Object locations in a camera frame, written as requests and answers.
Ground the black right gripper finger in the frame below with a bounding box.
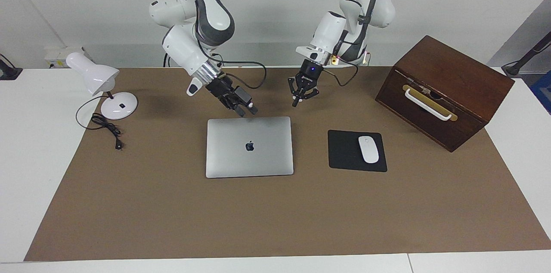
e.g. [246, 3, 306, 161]
[232, 87, 259, 115]
[220, 94, 246, 118]

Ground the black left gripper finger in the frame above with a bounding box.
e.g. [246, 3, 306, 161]
[288, 77, 300, 108]
[299, 87, 320, 102]

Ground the silver grey laptop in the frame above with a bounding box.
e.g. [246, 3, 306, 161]
[206, 116, 294, 179]

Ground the black mouse pad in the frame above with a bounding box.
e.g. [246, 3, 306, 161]
[328, 130, 388, 173]

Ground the white computer mouse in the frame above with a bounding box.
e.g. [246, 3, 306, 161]
[358, 136, 380, 164]

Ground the brown table mat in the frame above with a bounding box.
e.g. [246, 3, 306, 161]
[24, 66, 551, 262]

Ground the white desk lamp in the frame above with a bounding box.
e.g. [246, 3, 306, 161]
[65, 52, 139, 121]

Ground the dark brown wooden box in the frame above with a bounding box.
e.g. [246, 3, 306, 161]
[375, 35, 515, 153]

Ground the white power strip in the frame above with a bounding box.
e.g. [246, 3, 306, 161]
[44, 46, 93, 69]

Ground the black stand with pole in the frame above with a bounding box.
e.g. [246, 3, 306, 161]
[501, 31, 551, 78]

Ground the black table clamp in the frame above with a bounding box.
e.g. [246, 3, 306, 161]
[0, 54, 23, 81]

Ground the blue crate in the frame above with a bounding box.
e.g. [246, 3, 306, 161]
[530, 71, 551, 115]

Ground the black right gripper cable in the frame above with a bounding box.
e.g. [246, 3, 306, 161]
[206, 53, 267, 90]

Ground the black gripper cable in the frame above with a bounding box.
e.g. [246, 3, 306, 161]
[321, 61, 360, 87]
[206, 53, 267, 90]

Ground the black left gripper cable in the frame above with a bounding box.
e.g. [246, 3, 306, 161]
[321, 61, 360, 87]

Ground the white box handle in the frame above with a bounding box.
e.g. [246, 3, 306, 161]
[405, 88, 452, 121]

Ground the gold handle back plate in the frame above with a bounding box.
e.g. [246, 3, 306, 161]
[402, 84, 458, 122]

